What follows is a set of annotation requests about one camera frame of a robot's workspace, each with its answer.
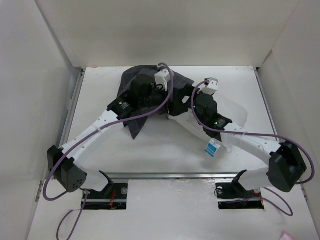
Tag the aluminium rail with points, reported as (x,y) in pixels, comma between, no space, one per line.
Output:
(158,176)

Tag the pink object in corner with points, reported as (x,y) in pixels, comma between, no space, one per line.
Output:
(286,236)

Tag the blue white pillow label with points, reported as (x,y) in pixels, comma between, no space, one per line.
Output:
(212,147)

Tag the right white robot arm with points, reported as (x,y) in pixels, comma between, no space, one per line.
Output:
(284,162)

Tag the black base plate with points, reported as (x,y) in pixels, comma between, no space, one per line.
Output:
(114,199)
(230,197)

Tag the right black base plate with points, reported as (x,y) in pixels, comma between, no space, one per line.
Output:
(230,197)

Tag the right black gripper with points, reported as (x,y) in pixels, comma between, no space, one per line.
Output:
(198,94)

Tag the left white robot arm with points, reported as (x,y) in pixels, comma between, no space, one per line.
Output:
(65,162)

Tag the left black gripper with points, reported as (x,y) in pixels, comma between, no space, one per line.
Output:
(160,88)

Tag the white pillow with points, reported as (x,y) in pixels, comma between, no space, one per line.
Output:
(203,130)

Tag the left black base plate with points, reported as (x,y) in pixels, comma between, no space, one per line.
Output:
(114,199)

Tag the dark grey checked pillowcase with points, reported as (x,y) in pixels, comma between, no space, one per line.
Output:
(123,92)

